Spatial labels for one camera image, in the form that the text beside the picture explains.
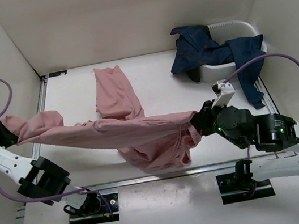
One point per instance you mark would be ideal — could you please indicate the pink trousers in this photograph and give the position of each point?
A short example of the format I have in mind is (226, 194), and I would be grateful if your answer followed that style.
(149, 143)

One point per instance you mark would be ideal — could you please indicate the dark blue jeans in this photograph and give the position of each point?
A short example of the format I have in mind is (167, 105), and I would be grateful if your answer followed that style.
(195, 48)

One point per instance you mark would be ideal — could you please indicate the aluminium front rail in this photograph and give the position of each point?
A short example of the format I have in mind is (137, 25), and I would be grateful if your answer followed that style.
(155, 178)

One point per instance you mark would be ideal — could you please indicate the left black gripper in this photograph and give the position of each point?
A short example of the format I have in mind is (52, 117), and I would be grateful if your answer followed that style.
(7, 138)

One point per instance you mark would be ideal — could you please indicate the white plastic basket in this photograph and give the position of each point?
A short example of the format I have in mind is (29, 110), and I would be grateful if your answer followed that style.
(241, 40)

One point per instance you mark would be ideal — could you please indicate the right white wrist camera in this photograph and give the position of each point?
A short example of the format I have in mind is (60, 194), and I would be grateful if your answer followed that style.
(224, 92)

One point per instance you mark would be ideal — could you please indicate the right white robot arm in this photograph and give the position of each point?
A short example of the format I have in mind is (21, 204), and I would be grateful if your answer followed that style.
(270, 133)

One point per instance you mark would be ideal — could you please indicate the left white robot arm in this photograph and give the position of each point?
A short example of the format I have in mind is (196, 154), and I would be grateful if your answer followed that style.
(44, 181)

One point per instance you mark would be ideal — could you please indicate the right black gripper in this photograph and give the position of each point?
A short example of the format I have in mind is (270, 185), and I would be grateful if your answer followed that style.
(202, 119)

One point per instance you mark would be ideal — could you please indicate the aluminium left rail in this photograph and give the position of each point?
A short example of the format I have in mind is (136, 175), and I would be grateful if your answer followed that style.
(40, 108)

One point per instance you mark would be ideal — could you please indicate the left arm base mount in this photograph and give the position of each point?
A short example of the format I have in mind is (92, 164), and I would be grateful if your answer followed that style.
(99, 207)

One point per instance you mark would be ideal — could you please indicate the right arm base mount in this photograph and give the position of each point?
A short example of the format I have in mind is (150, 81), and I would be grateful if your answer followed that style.
(233, 190)

